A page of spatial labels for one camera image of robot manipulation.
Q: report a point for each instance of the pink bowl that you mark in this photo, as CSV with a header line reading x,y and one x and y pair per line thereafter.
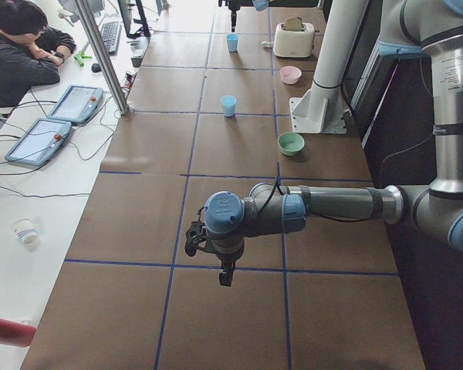
x,y
290,74

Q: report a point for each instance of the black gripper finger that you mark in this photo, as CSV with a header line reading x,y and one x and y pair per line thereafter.
x,y
233,20

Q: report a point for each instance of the green tool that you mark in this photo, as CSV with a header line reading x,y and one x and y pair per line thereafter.
x,y
81,57

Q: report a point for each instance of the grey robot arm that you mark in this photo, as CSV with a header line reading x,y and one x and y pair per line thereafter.
x,y
235,5
408,30

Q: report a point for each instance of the black keyboard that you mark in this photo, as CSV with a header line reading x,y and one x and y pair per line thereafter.
x,y
110,34

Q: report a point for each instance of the cream toaster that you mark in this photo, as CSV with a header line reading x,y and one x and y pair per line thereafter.
x,y
294,44

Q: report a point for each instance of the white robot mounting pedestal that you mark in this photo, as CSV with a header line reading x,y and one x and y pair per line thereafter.
x,y
320,110

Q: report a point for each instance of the black computer mouse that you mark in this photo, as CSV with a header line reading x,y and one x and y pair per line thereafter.
x,y
95,67

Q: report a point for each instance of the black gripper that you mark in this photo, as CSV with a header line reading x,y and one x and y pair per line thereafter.
x,y
227,258

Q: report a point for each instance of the black monitor stand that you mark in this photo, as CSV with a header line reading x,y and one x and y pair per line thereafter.
x,y
134,19

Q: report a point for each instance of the white paper cup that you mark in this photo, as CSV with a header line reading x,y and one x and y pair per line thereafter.
x,y
25,231

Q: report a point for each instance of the light blue cup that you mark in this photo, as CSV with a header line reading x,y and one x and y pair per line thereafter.
x,y
228,104
232,42

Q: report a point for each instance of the blue teach pendant tablet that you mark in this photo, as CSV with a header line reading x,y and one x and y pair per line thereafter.
x,y
77,104
40,142

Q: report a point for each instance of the mint green bowl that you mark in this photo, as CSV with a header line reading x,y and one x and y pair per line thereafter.
x,y
291,143

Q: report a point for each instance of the aluminium frame post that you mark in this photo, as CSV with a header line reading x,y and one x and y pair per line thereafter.
x,y
93,34

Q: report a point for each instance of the toast slice in toaster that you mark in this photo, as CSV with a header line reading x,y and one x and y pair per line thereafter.
x,y
293,24

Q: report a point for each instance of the seated person in black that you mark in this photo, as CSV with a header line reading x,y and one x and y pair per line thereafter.
x,y
31,51

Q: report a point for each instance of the red bottle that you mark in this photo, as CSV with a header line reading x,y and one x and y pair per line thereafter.
x,y
16,334

